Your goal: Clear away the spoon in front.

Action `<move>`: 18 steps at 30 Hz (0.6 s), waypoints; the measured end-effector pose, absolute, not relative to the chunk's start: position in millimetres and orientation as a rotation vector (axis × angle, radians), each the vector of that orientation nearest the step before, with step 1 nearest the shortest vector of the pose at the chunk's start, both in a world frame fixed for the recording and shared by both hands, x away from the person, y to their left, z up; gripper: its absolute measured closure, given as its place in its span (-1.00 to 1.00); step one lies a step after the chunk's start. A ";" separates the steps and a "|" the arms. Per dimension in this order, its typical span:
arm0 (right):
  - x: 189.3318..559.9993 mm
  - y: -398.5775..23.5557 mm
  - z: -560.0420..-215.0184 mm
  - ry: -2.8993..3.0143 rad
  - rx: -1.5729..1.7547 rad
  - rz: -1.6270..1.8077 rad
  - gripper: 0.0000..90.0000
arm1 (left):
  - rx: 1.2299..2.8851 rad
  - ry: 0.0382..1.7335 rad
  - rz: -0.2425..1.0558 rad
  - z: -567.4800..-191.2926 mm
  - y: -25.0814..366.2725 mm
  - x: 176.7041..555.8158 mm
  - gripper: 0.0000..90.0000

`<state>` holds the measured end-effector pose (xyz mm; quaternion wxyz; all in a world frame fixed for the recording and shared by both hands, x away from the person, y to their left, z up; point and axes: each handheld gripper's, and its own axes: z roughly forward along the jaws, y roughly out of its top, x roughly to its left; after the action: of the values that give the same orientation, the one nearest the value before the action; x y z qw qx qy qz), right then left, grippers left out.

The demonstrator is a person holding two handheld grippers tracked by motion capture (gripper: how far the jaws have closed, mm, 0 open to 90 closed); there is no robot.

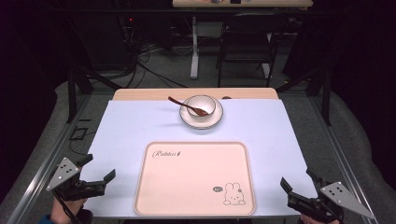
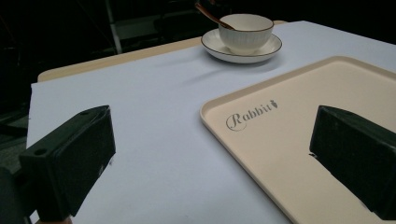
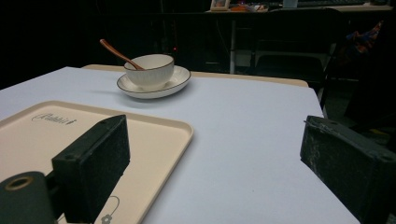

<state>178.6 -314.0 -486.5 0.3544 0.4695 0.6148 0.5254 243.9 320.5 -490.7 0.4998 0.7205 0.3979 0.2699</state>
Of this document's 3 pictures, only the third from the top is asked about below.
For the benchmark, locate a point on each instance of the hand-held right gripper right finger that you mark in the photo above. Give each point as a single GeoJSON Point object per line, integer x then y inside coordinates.
{"type": "Point", "coordinates": [348, 158]}

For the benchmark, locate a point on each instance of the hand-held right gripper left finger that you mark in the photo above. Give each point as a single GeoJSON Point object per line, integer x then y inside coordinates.
{"type": "Point", "coordinates": [93, 168]}

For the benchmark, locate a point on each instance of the beige plastic tray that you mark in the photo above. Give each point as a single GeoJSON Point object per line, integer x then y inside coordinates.
{"type": "Point", "coordinates": [149, 149]}

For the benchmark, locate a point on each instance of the white ribbed bowl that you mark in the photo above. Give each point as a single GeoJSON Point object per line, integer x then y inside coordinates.
{"type": "Point", "coordinates": [152, 73]}

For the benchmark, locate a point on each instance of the brown wooden spoon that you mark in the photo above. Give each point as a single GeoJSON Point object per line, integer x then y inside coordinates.
{"type": "Point", "coordinates": [118, 54]}

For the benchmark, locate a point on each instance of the white dark-rimmed saucer plate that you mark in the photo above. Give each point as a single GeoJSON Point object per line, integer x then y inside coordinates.
{"type": "Point", "coordinates": [174, 84]}

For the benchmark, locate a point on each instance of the white table mat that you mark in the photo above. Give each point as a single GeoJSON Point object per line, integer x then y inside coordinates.
{"type": "Point", "coordinates": [243, 140]}

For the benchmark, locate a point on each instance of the colourful patterned cloth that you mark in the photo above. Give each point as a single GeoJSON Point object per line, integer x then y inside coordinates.
{"type": "Point", "coordinates": [364, 39]}

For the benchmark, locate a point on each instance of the black folding chair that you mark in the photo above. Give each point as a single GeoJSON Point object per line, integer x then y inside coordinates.
{"type": "Point", "coordinates": [295, 49]}

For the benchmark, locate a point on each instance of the background desk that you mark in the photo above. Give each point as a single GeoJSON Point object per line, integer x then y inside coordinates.
{"type": "Point", "coordinates": [311, 9]}

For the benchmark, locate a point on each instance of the picture frame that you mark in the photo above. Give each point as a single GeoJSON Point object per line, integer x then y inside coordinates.
{"type": "Point", "coordinates": [219, 4]}

